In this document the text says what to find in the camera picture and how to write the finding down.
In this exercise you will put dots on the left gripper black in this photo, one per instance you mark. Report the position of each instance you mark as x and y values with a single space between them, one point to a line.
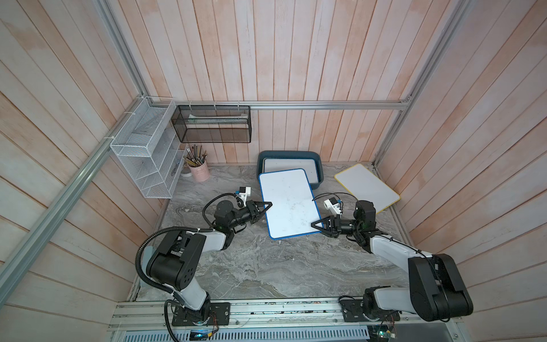
254 212

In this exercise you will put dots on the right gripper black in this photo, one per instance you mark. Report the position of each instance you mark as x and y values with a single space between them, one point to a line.
332 231

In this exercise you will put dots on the blue whiteboard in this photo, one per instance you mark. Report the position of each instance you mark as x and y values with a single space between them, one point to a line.
281 164
293 209

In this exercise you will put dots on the yellow whiteboard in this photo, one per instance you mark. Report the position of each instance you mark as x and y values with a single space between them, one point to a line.
365 185

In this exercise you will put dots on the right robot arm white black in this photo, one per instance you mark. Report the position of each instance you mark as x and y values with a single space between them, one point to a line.
436 290

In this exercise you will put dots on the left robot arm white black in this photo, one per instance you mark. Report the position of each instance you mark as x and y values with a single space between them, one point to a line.
168 259

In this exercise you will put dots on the teal plastic storage box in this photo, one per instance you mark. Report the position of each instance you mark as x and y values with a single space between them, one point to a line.
287 154

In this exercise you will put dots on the pink pencil cup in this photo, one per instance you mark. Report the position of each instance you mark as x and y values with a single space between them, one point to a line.
196 160

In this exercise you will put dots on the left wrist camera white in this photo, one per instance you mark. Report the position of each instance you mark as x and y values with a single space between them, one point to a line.
243 193

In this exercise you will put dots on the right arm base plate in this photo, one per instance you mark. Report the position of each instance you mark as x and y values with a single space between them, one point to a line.
361 310

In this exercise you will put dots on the black mesh wall basket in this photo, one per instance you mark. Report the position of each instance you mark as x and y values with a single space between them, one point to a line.
199 124

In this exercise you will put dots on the white wire mesh shelf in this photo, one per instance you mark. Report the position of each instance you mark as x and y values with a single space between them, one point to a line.
148 147

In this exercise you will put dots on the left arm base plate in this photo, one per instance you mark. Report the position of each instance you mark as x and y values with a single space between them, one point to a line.
215 314

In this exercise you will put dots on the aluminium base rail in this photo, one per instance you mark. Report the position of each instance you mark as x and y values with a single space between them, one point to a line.
243 313

